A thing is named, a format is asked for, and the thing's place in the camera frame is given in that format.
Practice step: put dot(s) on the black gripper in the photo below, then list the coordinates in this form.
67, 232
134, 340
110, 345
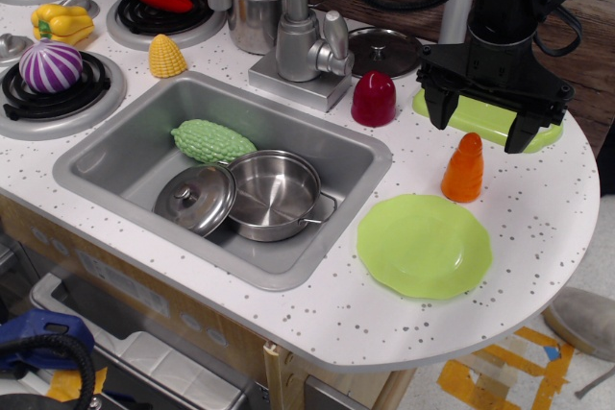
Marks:
506, 76

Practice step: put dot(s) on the orange toy carrot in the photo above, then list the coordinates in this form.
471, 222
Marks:
462, 181

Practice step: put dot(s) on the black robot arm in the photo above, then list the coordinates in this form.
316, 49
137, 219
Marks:
503, 22

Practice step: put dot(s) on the light green plate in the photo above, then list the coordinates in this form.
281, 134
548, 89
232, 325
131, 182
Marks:
424, 247

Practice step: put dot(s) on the grey metal pole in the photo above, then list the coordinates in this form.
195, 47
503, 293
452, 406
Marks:
454, 21

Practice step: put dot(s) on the dark red toy vegetable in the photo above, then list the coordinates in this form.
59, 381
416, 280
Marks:
374, 100

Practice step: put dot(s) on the steel lid on counter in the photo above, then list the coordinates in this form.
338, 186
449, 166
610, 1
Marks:
384, 50

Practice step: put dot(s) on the silver toy faucet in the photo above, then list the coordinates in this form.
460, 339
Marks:
311, 63

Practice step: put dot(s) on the steel pot in sink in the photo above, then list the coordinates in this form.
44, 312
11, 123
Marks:
278, 194

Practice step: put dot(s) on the grey shoe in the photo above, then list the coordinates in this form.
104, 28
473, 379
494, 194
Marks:
585, 320

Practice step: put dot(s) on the tall steel pot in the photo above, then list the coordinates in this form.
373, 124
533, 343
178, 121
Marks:
253, 24

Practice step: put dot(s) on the green toy bitter gourd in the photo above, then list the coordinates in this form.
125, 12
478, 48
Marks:
206, 141

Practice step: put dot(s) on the steel pot lid in sink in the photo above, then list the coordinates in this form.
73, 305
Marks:
198, 199

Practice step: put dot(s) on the yellow toy corn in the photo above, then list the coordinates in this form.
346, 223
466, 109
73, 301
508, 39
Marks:
165, 58

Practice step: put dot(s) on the middle stove burner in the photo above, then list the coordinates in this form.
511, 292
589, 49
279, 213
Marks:
134, 24

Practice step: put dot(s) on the grey toy sink basin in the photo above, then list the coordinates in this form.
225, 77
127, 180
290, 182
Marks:
131, 166

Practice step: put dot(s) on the front left stove burner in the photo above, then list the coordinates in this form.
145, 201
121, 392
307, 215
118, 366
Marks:
30, 115

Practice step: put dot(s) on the grey stove knob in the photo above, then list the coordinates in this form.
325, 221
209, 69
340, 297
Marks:
12, 48
91, 7

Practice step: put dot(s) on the yellow toy bell pepper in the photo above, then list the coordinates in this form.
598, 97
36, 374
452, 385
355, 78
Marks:
67, 24

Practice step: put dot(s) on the purple striped toy onion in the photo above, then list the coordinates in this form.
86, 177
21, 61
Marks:
51, 66

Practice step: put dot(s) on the blue clamp tool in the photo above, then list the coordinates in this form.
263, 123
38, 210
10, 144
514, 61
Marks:
46, 339

